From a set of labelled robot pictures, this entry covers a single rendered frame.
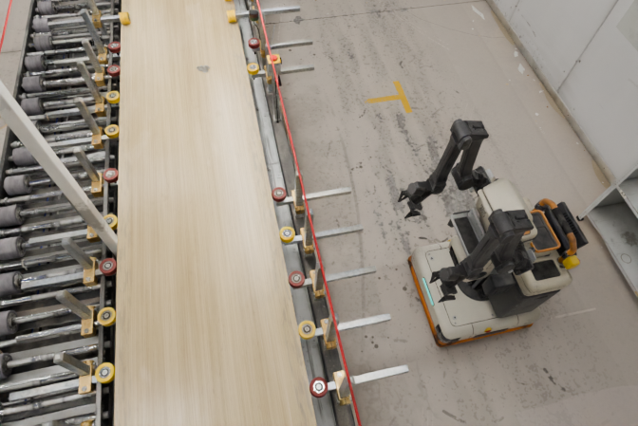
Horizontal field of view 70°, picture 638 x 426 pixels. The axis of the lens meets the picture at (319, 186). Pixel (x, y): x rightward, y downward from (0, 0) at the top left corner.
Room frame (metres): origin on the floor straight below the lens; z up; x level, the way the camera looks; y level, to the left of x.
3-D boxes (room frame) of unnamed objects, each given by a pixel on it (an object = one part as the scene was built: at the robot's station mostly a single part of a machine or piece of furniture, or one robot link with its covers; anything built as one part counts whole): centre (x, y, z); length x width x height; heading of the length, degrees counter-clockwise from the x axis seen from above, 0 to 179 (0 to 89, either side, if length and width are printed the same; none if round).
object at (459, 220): (1.06, -0.78, 0.99); 0.28 x 0.16 x 0.22; 16
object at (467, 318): (1.14, -1.06, 0.16); 0.67 x 0.64 x 0.25; 106
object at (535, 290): (1.16, -1.15, 0.59); 0.55 x 0.34 x 0.83; 16
